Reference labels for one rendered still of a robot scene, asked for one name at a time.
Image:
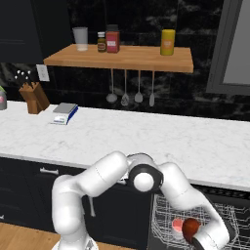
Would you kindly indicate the dark red bowl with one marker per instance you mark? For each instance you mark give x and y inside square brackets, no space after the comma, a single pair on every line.
[190,229]

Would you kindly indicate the red jar with dark lid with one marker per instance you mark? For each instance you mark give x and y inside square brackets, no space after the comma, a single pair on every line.
[112,42]

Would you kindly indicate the yellow canister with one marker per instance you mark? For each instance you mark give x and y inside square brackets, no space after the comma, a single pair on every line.
[167,42]

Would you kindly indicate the white wall socket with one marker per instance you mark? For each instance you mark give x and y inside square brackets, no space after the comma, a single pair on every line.
[42,72]

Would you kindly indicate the hanging narrow metal turner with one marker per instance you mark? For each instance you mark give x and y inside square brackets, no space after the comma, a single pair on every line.
[152,99]

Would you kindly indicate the clear grey glass cup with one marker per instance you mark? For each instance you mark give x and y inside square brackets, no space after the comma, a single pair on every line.
[80,38]

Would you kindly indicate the dark wall cupboard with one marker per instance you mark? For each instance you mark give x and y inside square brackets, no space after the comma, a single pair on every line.
[19,29]

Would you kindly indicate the black dishwasher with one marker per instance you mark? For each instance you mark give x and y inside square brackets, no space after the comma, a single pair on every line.
[242,198]

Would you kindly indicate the wooden knife block with knives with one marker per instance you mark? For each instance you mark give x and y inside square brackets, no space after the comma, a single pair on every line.
[35,97]

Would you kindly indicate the wooden wall shelf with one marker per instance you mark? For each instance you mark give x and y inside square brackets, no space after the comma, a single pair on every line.
[130,58]

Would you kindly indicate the grey pot with plant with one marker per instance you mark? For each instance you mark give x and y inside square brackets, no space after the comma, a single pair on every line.
[2,101]

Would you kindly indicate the small brown bottle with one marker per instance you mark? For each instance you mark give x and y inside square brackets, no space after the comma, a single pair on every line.
[102,44]

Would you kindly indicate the dark base cupboard run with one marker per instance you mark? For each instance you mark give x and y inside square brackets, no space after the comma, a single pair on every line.
[19,195]

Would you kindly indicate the blue and grey kitchen scale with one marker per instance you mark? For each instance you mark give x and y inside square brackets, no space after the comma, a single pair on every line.
[65,112]

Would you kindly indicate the hanging metal spatula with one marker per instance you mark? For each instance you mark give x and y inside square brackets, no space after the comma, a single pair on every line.
[138,97]

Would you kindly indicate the hanging metal whisk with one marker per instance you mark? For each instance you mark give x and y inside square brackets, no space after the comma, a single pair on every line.
[125,99]

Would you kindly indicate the grey window frame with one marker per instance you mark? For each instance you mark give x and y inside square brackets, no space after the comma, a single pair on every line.
[215,65]

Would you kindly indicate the dark cupboard door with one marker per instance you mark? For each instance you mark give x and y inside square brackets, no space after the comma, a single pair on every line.
[123,215]

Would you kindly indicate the dark drawer front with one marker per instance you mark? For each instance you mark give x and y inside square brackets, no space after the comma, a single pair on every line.
[70,172]

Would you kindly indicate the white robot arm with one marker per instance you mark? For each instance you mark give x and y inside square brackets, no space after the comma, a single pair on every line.
[97,177]

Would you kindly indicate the pink cup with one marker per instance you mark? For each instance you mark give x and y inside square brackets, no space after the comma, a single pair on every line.
[177,224]

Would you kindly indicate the hanging metal ladle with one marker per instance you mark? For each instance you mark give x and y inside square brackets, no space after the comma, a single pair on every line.
[111,97]

